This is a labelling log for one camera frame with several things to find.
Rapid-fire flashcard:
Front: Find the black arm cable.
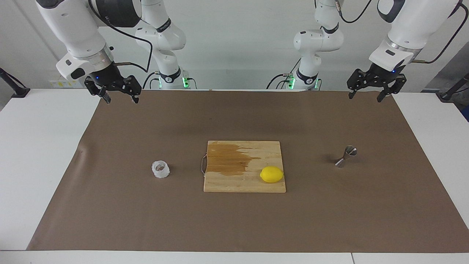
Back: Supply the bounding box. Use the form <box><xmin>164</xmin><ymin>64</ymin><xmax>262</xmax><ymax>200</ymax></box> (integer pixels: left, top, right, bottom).
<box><xmin>335</xmin><ymin>0</ymin><xmax>469</xmax><ymax>65</ymax></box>
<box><xmin>87</xmin><ymin>0</ymin><xmax>153</xmax><ymax>73</ymax></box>

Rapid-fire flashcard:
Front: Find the steel double jigger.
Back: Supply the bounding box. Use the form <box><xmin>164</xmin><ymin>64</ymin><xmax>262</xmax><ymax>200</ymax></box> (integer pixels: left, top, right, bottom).
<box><xmin>334</xmin><ymin>146</ymin><xmax>358</xmax><ymax>168</ymax></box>

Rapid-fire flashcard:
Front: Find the black left base cable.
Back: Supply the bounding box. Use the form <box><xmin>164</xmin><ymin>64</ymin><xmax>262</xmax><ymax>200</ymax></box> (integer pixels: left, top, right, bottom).
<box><xmin>266</xmin><ymin>57</ymin><xmax>303</xmax><ymax>89</ymax></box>

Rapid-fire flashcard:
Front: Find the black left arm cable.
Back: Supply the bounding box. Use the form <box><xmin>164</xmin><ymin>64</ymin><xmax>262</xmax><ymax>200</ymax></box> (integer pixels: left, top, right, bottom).
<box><xmin>335</xmin><ymin>0</ymin><xmax>469</xmax><ymax>65</ymax></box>

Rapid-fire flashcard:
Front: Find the small clear plastic cup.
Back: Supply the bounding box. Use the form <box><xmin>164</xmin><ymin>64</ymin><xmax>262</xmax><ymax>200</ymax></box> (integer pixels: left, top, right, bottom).
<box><xmin>151</xmin><ymin>160</ymin><xmax>171</xmax><ymax>179</ymax></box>

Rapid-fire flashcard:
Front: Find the wooden cutting board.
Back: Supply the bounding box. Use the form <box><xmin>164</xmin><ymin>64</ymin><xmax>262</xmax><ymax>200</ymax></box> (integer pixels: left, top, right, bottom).
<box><xmin>203</xmin><ymin>140</ymin><xmax>287</xmax><ymax>193</ymax></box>

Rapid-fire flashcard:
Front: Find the yellow lemon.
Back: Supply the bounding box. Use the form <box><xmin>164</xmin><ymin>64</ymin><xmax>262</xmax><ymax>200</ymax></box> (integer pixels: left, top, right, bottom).
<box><xmin>260</xmin><ymin>166</ymin><xmax>284</xmax><ymax>183</ymax></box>

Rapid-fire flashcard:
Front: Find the brown paper table mat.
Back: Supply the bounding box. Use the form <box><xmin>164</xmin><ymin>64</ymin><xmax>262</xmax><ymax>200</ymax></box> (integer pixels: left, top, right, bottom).
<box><xmin>26</xmin><ymin>89</ymin><xmax>469</xmax><ymax>253</ymax></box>

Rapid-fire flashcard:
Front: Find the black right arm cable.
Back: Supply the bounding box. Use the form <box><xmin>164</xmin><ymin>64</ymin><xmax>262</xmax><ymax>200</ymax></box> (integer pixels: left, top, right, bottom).
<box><xmin>87</xmin><ymin>0</ymin><xmax>153</xmax><ymax>73</ymax></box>

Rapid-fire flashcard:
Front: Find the black base cable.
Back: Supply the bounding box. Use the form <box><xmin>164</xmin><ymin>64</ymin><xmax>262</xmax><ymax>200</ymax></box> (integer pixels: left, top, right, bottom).
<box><xmin>266</xmin><ymin>57</ymin><xmax>303</xmax><ymax>89</ymax></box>
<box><xmin>142</xmin><ymin>71</ymin><xmax>162</xmax><ymax>89</ymax></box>

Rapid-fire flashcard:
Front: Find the white wall outlet box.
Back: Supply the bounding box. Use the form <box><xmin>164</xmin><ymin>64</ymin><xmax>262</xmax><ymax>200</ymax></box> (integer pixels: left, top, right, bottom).
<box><xmin>49</xmin><ymin>75</ymin><xmax>83</xmax><ymax>88</ymax></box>

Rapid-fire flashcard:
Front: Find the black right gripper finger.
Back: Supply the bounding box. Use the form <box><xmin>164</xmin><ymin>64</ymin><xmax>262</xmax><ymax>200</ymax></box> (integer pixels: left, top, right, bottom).
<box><xmin>122</xmin><ymin>76</ymin><xmax>142</xmax><ymax>104</ymax></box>
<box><xmin>85</xmin><ymin>77</ymin><xmax>111</xmax><ymax>104</ymax></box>

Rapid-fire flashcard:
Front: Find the black table clamp stand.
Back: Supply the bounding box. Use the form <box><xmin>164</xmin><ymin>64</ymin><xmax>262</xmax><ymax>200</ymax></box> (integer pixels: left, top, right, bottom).
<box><xmin>0</xmin><ymin>68</ymin><xmax>30</xmax><ymax>98</ymax></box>
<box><xmin>436</xmin><ymin>73</ymin><xmax>469</xmax><ymax>103</ymax></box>

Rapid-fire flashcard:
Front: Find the black right base cable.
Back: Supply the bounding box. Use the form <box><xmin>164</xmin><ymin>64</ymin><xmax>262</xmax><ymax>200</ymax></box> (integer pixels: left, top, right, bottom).
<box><xmin>142</xmin><ymin>71</ymin><xmax>162</xmax><ymax>89</ymax></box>

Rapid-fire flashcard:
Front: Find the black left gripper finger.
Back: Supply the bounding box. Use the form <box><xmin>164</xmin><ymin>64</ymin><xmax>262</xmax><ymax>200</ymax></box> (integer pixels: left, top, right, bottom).
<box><xmin>347</xmin><ymin>69</ymin><xmax>368</xmax><ymax>99</ymax></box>
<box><xmin>377</xmin><ymin>74</ymin><xmax>407</xmax><ymax>103</ymax></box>

